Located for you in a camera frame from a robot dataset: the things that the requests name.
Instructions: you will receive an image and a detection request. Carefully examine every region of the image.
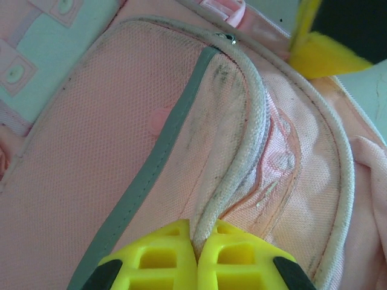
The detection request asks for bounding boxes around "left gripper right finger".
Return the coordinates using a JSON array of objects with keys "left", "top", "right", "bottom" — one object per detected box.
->
[{"left": 196, "top": 219, "right": 317, "bottom": 290}]

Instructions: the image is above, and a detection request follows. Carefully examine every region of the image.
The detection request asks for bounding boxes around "pink backpack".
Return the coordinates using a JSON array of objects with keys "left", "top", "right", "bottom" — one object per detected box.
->
[{"left": 0, "top": 0, "right": 387, "bottom": 290}]

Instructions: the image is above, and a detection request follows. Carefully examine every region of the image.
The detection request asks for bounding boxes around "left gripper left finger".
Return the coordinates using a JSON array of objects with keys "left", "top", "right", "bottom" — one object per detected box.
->
[{"left": 81, "top": 219, "right": 199, "bottom": 290}]

